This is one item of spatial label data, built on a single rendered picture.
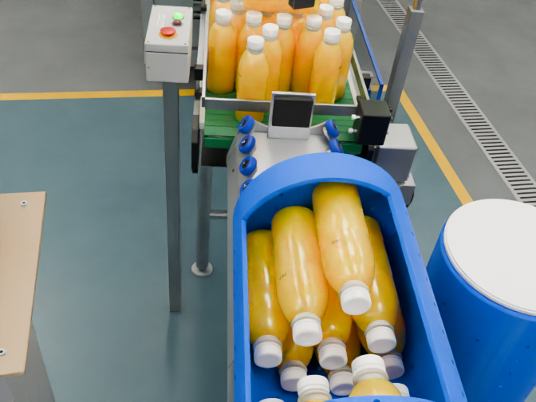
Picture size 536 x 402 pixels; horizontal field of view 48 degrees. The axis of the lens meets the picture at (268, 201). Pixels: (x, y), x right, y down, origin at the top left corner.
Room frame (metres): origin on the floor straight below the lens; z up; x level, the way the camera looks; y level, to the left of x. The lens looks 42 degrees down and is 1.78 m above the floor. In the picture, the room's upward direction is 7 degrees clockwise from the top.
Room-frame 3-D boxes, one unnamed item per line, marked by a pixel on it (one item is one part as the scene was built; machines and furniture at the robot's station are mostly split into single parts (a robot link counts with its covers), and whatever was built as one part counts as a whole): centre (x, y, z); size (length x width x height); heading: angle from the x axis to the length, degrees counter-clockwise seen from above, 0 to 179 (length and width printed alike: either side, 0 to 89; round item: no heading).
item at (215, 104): (1.24, -0.02, 0.96); 0.40 x 0.01 x 0.03; 98
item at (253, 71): (1.27, 0.07, 1.00); 0.07 x 0.07 x 0.20
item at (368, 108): (1.23, -0.22, 0.95); 0.10 x 0.07 x 0.10; 98
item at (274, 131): (1.16, -0.03, 0.99); 0.10 x 0.02 x 0.12; 98
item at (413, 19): (1.59, -0.34, 0.55); 0.04 x 0.04 x 1.10; 8
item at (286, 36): (1.41, 0.02, 1.00); 0.07 x 0.07 x 0.20
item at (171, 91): (1.33, 0.29, 0.50); 0.04 x 0.04 x 1.00; 8
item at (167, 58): (1.33, 0.29, 1.05); 0.20 x 0.10 x 0.10; 8
